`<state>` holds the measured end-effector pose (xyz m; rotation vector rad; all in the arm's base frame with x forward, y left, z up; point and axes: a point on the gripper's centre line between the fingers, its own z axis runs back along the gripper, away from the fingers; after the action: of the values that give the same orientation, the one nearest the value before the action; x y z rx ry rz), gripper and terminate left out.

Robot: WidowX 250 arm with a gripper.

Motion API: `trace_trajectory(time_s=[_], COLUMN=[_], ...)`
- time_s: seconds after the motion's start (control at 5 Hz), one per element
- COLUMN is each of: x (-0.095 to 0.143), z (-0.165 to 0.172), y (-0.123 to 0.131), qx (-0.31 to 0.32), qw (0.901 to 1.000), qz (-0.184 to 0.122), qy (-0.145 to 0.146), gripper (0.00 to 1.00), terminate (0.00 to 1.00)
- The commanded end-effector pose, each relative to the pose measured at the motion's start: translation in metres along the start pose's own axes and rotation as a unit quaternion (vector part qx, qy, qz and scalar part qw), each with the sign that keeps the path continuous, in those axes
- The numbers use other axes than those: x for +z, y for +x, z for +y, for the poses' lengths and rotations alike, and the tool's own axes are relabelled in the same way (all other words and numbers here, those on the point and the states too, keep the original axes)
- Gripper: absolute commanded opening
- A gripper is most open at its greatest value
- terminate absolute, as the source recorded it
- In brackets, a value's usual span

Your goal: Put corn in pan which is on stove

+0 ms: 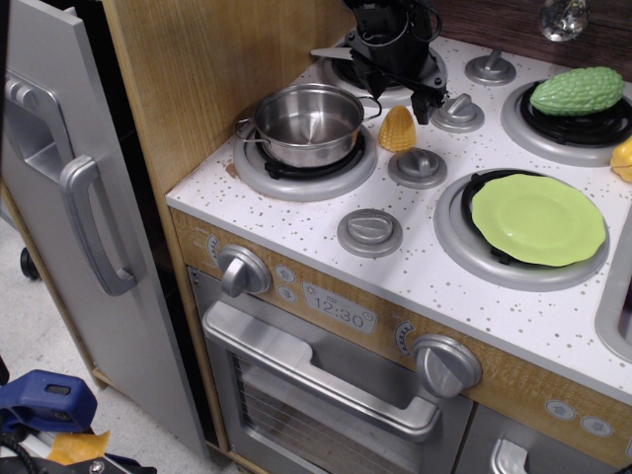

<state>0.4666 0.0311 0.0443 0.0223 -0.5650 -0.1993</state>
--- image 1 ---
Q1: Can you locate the clear glass object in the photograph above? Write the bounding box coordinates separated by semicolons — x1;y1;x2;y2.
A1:
538;0;591;42

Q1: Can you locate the stainless steel pot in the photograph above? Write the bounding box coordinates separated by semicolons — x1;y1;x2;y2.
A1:
234;83;382;169

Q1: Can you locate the back left stove burner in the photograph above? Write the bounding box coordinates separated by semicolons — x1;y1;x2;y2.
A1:
309;40;449;108

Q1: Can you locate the grey stovetop knob back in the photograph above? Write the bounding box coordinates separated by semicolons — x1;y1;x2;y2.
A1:
465;49;516;86

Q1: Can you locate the green toy bitter gourd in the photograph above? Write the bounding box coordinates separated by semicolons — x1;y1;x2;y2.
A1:
529;66;625;117

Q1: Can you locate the grey toy fridge door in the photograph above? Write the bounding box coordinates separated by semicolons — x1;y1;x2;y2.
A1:
1;1;208;456

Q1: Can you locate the stove burner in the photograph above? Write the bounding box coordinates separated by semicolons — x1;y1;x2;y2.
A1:
501;82;631;168
309;40;449;108
233;126;377;202
434;169;609;291

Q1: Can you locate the grey stovetop knob middle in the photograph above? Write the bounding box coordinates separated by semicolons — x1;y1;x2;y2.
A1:
388;147;447;190

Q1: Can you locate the right silver oven dial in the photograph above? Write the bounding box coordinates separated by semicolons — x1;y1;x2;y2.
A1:
413;334;483;398

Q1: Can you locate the grey stovetop knob upper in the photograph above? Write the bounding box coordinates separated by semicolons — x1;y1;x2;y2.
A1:
431;93;485;133

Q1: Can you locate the grey toy sink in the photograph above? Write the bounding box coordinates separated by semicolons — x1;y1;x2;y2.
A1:
594;210;631;362

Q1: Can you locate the yellow tape piece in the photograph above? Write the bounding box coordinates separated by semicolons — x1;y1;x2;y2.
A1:
46;431;111;465

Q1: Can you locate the front right stove burner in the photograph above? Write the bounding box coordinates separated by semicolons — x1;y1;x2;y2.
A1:
434;169;609;291

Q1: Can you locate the left silver oven dial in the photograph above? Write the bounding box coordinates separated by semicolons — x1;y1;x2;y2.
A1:
217;244;272;298

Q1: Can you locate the silver oven door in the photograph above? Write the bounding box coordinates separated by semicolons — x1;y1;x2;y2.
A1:
189;269;472;473

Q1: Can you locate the silver oven dial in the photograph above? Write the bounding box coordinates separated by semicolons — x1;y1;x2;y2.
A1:
413;334;483;398
217;244;272;298

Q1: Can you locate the grey lower cabinet door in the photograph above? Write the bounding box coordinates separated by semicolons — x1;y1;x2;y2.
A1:
454;405;631;474

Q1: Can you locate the back right stove burner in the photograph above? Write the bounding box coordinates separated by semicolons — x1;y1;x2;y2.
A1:
501;82;631;168

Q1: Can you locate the grey stovetop knob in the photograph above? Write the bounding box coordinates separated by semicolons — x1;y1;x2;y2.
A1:
465;49;516;86
337;208;403;258
388;147;447;190
431;93;485;133

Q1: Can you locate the yellow toy corn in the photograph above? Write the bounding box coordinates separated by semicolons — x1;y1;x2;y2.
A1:
378;106;417;152

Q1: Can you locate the front left stove burner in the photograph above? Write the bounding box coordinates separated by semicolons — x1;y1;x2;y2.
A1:
233;126;377;202

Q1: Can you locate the grey stovetop knob front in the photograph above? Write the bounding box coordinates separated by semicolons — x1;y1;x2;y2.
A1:
337;208;403;258

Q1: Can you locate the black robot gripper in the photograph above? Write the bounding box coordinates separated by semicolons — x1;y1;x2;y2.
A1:
345;1;446;124

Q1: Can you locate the oven clock display panel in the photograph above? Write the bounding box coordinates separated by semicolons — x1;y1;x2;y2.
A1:
302;282;378;335

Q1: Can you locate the black caster wheel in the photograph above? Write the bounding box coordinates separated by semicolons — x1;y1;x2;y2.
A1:
20;248;40;280

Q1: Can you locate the light green plastic plate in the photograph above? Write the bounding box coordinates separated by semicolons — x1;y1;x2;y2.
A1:
471;174;606;267

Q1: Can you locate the blue clamp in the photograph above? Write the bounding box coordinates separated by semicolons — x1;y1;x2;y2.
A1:
1;369;98;433

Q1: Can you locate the yellow toy vegetable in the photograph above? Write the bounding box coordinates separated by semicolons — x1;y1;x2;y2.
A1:
610;137;632;183

